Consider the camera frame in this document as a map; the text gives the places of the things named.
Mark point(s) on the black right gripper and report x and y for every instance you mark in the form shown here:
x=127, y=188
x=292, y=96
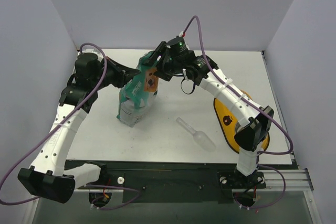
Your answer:
x=160, y=57

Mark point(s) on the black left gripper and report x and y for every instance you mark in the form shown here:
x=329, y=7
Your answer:
x=122, y=73

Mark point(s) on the green white dog food bag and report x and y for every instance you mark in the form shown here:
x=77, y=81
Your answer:
x=138, y=95

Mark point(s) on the clear plastic scoop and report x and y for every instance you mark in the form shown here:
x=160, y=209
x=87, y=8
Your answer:
x=199, y=137

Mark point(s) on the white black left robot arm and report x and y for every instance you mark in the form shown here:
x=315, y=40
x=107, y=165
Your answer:
x=47, y=177

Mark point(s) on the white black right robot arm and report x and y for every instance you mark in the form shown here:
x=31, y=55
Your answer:
x=254, y=120

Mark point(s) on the yellow double bowl feeder tray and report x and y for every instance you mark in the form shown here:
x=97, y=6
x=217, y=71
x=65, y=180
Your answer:
x=228, y=124

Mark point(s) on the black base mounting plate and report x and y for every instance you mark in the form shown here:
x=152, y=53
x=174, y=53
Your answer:
x=180, y=182

